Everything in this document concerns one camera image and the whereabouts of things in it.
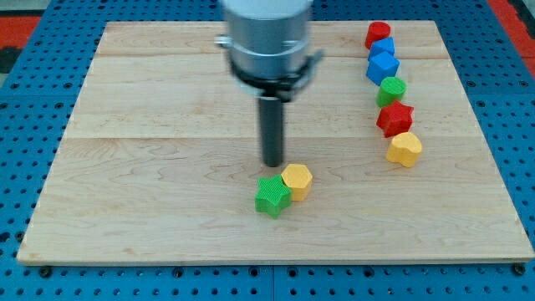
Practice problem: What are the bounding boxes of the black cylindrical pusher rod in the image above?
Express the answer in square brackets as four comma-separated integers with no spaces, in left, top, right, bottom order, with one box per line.
[258,96,284,167]

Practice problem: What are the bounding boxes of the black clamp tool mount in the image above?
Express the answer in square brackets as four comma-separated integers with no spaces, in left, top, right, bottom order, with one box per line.
[229,49,324,102]

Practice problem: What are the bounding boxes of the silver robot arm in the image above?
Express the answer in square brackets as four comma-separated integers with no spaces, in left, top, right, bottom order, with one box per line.
[215,0,324,167]

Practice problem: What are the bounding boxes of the green star block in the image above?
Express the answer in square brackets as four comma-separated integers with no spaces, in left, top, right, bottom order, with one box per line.
[255,174,292,219]

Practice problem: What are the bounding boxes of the red star block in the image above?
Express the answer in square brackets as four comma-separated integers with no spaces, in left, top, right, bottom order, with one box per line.
[376,100,414,138]

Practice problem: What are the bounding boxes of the yellow heart block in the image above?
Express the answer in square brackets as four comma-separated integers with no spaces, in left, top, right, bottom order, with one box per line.
[385,132,423,168]

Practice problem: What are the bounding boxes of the yellow hexagon block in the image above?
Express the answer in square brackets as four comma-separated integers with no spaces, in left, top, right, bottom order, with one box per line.
[281,164,313,202]

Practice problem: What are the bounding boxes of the blue cube block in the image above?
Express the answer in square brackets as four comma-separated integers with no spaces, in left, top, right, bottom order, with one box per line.
[366,52,400,85]

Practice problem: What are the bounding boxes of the green cylinder block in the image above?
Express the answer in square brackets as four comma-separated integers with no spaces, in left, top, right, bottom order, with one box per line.
[375,77,407,108]

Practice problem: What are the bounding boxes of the blue pentagon block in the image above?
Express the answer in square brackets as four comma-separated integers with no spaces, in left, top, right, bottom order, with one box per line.
[368,37,395,59]

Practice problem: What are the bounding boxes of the wooden board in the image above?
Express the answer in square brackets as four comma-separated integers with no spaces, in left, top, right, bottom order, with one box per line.
[18,21,534,266]

